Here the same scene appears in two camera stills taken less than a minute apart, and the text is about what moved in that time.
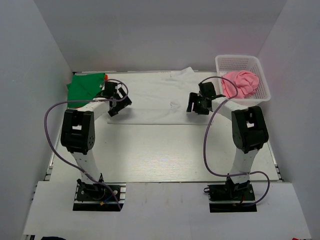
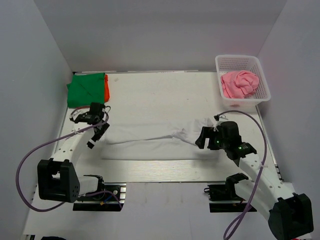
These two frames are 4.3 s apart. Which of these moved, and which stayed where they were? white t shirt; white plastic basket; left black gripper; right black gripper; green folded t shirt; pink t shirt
Moved: right black gripper; left black gripper; white t shirt
Stayed: green folded t shirt; pink t shirt; white plastic basket
